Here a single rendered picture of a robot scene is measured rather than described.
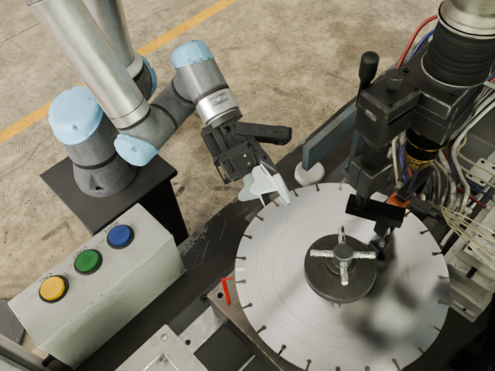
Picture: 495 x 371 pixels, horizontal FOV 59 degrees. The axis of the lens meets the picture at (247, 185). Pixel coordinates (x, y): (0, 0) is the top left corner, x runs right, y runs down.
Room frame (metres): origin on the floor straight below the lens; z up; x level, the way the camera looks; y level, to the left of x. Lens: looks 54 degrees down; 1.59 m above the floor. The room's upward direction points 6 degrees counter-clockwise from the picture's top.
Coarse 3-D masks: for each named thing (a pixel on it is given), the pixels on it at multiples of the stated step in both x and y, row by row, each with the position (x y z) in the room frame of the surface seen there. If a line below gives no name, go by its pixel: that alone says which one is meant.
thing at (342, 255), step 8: (344, 232) 0.32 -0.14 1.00; (344, 240) 0.31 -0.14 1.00; (336, 248) 0.29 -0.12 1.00; (344, 248) 0.29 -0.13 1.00; (312, 256) 0.29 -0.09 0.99; (320, 256) 0.29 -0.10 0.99; (328, 256) 0.29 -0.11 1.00; (336, 256) 0.28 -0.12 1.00; (344, 256) 0.28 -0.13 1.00; (352, 256) 0.28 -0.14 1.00; (360, 256) 0.28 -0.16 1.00; (368, 256) 0.28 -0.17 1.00; (336, 264) 0.28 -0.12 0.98; (344, 264) 0.27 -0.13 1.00; (344, 272) 0.26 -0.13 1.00; (344, 280) 0.24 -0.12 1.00
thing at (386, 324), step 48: (336, 192) 0.43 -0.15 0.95; (288, 240) 0.34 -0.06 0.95; (384, 240) 0.33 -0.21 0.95; (432, 240) 0.32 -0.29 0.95; (240, 288) 0.27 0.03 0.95; (288, 288) 0.26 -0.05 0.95; (384, 288) 0.25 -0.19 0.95; (432, 288) 0.24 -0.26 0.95; (288, 336) 0.19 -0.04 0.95; (336, 336) 0.18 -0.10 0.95; (384, 336) 0.17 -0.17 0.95; (432, 336) 0.17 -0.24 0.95
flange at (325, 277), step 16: (320, 240) 0.33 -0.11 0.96; (336, 240) 0.33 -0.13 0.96; (352, 240) 0.33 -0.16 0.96; (320, 272) 0.28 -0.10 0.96; (336, 272) 0.27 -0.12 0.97; (352, 272) 0.27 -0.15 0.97; (368, 272) 0.27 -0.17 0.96; (320, 288) 0.25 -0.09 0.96; (336, 288) 0.25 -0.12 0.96; (352, 288) 0.25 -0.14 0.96; (368, 288) 0.25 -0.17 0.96
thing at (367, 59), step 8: (368, 56) 0.38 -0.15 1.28; (376, 56) 0.38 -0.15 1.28; (360, 64) 0.39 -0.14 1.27; (368, 64) 0.38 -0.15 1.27; (376, 64) 0.38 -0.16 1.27; (360, 72) 0.38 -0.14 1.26; (368, 72) 0.38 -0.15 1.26; (360, 80) 0.39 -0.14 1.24; (368, 80) 0.38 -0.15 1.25; (360, 88) 0.38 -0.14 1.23
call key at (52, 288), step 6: (48, 282) 0.33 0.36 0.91; (54, 282) 0.33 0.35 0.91; (60, 282) 0.33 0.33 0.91; (42, 288) 0.32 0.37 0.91; (48, 288) 0.32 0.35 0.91; (54, 288) 0.32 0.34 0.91; (60, 288) 0.32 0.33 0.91; (42, 294) 0.31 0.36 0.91; (48, 294) 0.31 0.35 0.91; (54, 294) 0.31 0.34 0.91; (60, 294) 0.31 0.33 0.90
